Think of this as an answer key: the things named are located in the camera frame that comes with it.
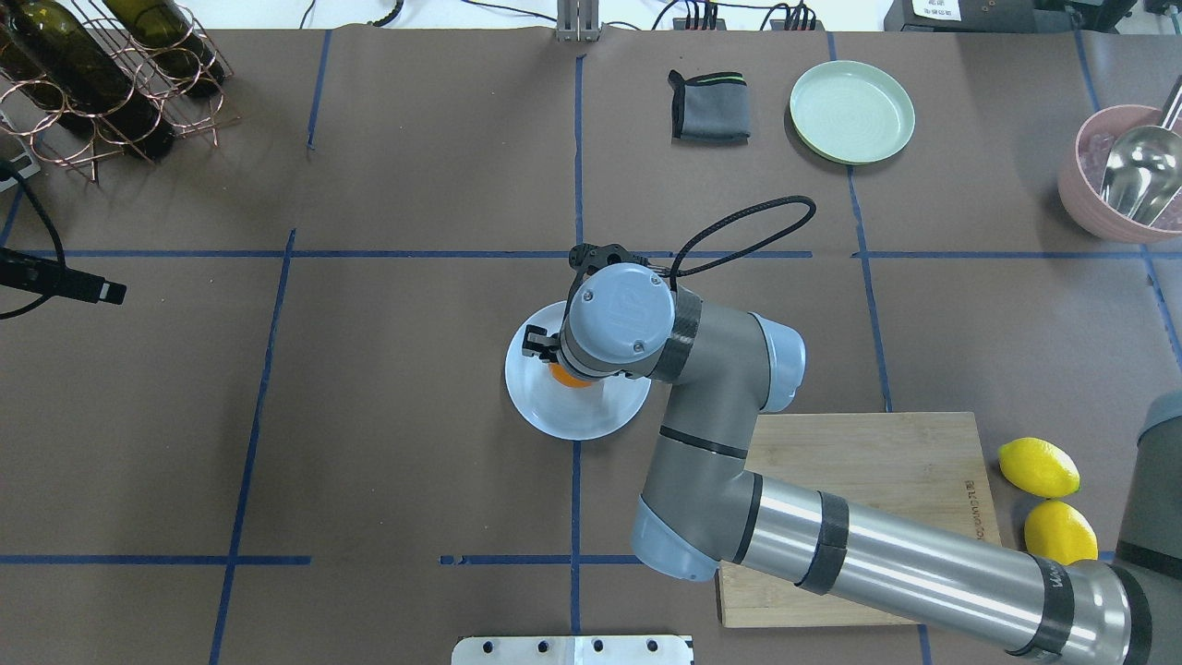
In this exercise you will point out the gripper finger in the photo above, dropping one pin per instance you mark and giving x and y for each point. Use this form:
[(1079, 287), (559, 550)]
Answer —
[(52, 278)]

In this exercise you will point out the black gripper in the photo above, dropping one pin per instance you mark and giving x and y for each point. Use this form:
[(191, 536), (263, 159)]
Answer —
[(538, 345)]

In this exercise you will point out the orange fruit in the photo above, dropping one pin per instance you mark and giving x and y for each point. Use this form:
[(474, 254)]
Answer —
[(564, 377)]

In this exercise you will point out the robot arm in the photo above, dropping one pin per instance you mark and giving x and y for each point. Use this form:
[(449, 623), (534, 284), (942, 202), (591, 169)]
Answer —
[(701, 506)]

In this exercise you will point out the light blue plate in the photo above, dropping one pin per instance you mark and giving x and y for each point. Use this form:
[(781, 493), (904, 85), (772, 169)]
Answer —
[(557, 409)]

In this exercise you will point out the light green plate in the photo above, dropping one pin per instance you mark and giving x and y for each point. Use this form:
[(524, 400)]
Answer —
[(851, 113)]

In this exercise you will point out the dark wine bottle front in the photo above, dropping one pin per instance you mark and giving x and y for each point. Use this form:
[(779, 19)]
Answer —
[(94, 84)]

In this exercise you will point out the dark wine bottle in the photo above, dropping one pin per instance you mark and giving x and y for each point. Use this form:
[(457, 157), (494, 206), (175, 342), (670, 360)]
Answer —
[(94, 84), (171, 40)]

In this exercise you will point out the dark wine bottle middle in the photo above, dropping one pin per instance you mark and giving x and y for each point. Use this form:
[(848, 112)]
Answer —
[(171, 40)]

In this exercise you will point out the grey folded cloth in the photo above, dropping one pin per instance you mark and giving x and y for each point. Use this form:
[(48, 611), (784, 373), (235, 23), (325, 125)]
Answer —
[(711, 108)]

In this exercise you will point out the black power strip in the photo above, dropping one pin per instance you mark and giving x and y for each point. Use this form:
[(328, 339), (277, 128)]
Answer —
[(778, 17)]

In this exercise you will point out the wooden cutting board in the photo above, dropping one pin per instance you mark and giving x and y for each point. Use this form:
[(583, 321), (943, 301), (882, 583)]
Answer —
[(922, 466)]

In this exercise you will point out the yellow lemon near board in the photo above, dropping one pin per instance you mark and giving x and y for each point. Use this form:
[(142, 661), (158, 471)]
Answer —
[(1039, 467)]

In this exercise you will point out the yellow lemon far one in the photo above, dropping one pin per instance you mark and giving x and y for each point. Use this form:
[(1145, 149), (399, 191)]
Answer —
[(1058, 532)]

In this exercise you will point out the pink bowl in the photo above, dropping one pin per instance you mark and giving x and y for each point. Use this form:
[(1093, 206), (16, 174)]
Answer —
[(1081, 175)]

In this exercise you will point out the metal scoop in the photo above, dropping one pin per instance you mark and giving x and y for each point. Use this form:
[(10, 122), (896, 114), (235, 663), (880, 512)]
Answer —
[(1142, 172)]

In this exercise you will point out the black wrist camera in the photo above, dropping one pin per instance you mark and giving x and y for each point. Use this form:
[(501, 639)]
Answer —
[(587, 259)]

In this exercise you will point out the copper wire bottle rack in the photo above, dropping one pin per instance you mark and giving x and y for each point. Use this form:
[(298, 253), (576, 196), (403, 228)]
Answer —
[(38, 117)]

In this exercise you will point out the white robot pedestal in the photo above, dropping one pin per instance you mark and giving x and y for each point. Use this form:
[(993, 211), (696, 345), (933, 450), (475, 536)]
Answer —
[(575, 649)]

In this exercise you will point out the aluminium frame post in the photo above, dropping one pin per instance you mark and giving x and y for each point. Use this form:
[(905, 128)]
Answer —
[(578, 21)]

